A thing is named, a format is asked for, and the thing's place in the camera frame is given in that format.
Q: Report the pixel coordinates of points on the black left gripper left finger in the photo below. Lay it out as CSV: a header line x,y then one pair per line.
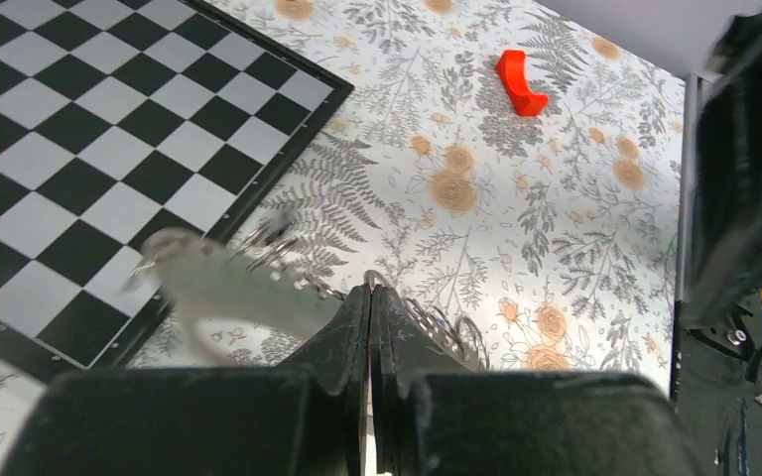
x,y
304,416

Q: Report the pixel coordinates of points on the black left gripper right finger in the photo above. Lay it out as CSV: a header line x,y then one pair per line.
x,y
434,415

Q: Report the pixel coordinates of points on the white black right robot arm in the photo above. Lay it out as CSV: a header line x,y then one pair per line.
x,y
728,265

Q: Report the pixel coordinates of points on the floral table mat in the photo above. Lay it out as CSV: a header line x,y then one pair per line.
x,y
555,234

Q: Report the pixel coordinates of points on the red curved block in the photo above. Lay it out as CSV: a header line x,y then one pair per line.
x,y
511,68

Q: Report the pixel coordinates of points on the black white chessboard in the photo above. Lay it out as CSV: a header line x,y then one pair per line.
x,y
118,119

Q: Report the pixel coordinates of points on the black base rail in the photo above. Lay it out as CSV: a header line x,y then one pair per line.
x,y
716,388

